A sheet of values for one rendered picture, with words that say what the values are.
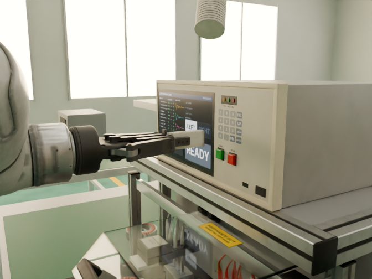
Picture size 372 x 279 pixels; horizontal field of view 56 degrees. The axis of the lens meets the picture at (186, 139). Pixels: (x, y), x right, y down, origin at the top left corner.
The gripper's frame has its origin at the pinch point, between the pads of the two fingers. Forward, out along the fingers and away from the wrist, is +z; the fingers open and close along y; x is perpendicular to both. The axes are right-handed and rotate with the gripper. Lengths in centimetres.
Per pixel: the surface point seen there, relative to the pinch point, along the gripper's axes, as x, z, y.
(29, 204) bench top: -47, -18, -114
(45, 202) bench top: -47, -11, -112
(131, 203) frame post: -25.5, 3.3, -38.0
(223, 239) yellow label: -15.2, 1.1, 10.5
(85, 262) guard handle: -15.4, -20.3, 6.0
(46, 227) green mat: -47, -15, -83
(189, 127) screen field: 0.1, 7.6, -11.8
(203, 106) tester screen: 5.1, 7.7, -6.2
